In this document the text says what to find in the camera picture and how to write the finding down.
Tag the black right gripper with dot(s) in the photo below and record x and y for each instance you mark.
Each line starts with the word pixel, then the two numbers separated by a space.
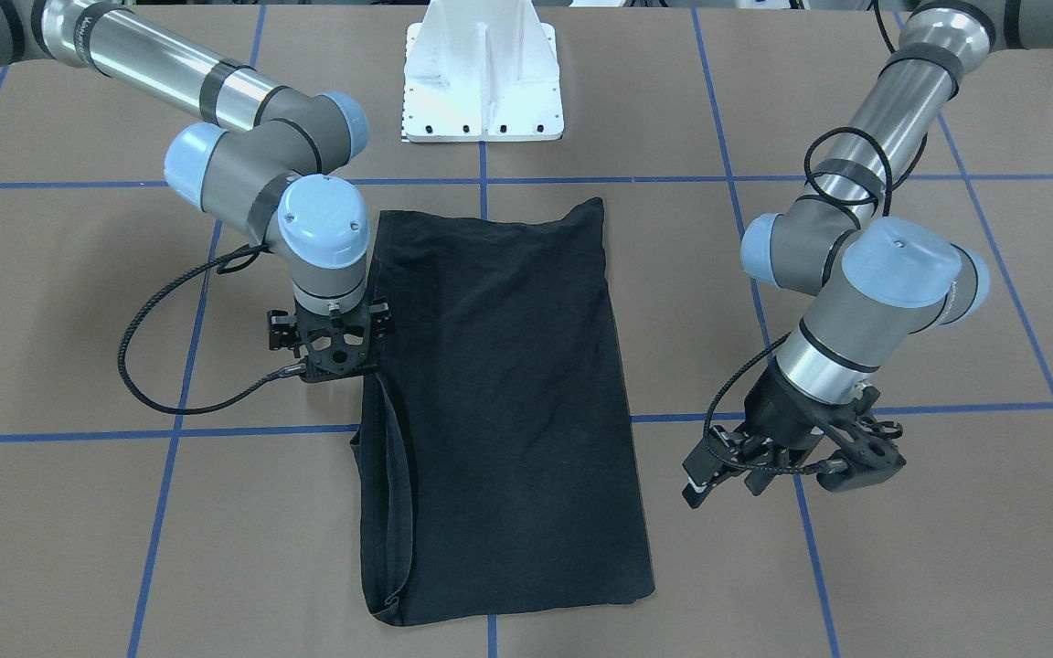
pixel 281 331

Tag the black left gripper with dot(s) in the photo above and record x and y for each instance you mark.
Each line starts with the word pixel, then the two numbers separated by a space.
pixel 783 408

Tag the black graphic t-shirt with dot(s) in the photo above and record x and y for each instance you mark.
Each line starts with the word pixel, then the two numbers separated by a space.
pixel 495 449

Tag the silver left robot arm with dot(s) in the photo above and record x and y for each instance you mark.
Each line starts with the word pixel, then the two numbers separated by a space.
pixel 874 277

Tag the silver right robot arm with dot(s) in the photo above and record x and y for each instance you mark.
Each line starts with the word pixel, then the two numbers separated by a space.
pixel 261 157

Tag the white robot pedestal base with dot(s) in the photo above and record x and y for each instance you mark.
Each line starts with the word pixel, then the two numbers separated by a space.
pixel 481 71

